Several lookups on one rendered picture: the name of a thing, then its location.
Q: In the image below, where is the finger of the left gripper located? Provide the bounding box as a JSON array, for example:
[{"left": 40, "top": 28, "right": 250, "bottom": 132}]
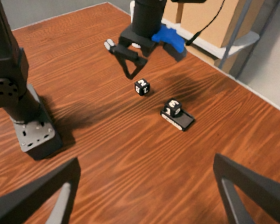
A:
[
  {"left": 141, "top": 45, "right": 156, "bottom": 57},
  {"left": 114, "top": 52, "right": 149, "bottom": 80}
]

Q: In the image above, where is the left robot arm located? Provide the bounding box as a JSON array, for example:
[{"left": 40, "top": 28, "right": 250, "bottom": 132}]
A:
[{"left": 0, "top": 0, "right": 188, "bottom": 154}]

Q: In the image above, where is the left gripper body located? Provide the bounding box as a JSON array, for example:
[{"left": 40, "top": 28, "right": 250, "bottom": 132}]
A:
[{"left": 114, "top": 0, "right": 185, "bottom": 60}]

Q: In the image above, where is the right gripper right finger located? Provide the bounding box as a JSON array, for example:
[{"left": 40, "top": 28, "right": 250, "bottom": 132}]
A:
[{"left": 213, "top": 153, "right": 280, "bottom": 224}]

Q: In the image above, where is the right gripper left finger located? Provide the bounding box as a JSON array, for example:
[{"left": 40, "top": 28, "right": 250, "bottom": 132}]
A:
[{"left": 0, "top": 157, "right": 81, "bottom": 224}]

